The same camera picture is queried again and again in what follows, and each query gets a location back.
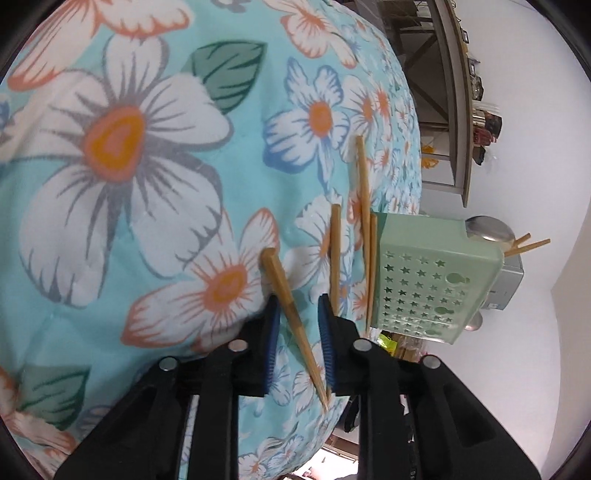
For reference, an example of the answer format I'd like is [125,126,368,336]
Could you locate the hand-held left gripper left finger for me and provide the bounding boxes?
[54,295,281,480]

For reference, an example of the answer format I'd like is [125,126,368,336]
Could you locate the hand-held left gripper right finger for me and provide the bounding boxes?
[318,294,542,480]

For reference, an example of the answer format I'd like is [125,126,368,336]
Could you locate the green perforated utensil holder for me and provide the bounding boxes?
[372,212,504,346]

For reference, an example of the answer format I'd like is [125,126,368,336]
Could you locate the metal spoon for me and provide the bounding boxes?
[464,215,516,244]

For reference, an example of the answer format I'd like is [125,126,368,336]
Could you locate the yellow green rice bag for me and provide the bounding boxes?
[378,333,428,365]

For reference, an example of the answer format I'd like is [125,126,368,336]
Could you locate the floral blue blanket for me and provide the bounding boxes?
[0,0,423,480]

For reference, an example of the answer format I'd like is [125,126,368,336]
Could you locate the grey refrigerator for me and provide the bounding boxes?
[478,251,526,315]

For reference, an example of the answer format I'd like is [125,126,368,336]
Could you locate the white wooden table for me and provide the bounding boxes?
[379,0,476,208]

